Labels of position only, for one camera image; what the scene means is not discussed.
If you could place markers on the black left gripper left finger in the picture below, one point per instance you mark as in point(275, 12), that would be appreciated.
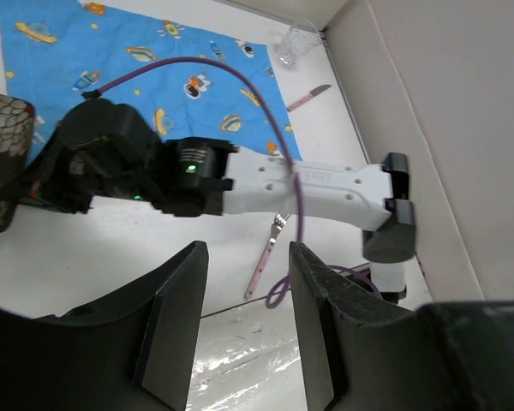
point(132, 349)

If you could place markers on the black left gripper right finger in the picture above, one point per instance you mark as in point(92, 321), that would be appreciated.
point(359, 352)

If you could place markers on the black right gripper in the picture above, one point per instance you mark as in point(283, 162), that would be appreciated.
point(98, 149)

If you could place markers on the black floral square plate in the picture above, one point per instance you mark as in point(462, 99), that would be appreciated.
point(17, 119)

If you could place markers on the blue space-print cloth placemat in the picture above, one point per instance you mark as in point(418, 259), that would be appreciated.
point(184, 81)

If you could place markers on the pink-handled metal fork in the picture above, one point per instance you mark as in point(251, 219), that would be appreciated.
point(277, 227)

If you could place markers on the pink-handled table knife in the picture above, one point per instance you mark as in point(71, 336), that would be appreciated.
point(307, 97)

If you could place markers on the clear drinking glass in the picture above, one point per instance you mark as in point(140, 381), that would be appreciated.
point(298, 41)

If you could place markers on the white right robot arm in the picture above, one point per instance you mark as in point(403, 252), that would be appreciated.
point(202, 176)

